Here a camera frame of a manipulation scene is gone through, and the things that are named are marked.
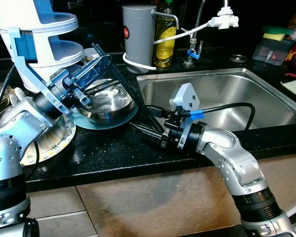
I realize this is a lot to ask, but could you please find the grey water filter canister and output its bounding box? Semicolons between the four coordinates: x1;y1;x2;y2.
122;4;157;74

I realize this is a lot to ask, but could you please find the black chopstick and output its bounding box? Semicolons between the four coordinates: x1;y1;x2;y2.
91;43;162;132
83;80;120;96

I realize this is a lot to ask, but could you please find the chrome faucet with blue handle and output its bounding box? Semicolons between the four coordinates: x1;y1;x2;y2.
184;0;208;65

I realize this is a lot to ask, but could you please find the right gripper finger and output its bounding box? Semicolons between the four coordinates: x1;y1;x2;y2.
145;105;175;120
130;122;164;146

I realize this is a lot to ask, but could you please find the stainless steel sink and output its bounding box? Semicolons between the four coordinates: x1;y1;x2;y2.
136;68;296;132

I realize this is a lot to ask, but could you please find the clear plastic container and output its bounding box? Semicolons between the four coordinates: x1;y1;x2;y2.
252;37;293;66

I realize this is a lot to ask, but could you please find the black floor mat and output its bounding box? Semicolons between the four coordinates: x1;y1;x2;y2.
178;225;247;237

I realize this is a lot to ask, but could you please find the beige stone kitchen cabinet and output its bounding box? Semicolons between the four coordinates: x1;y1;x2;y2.
27;153;296;237

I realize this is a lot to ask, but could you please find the round metal sink strainer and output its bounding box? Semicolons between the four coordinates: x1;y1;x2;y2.
230;54;248;63

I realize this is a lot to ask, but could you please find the yellow green sponge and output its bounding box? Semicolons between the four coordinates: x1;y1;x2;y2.
262;26;296;42

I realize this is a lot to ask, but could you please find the white faucet diverter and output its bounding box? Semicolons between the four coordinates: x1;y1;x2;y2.
207;0;240;29

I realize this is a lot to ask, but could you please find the teal plate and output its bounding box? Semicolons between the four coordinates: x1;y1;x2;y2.
68;101;139;131

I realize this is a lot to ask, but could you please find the wide steel bowl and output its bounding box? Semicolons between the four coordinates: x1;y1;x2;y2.
75;79;136;125

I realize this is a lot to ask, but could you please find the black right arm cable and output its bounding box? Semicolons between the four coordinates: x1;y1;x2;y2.
187;102;256;131

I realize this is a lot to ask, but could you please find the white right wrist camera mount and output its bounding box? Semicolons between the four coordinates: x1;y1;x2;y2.
169;83;200;149

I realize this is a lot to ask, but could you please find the floral patterned plate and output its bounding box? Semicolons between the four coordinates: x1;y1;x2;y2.
0;101;77;166

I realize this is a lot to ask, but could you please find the yellow cooking oil bottle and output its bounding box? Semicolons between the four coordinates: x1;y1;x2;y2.
153;0;179;68

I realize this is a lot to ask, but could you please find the white tiered plastic rack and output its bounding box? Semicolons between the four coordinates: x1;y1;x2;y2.
0;0;85;94

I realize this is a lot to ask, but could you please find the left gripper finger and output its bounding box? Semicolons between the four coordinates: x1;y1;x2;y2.
77;85;95;107
72;54;112;86

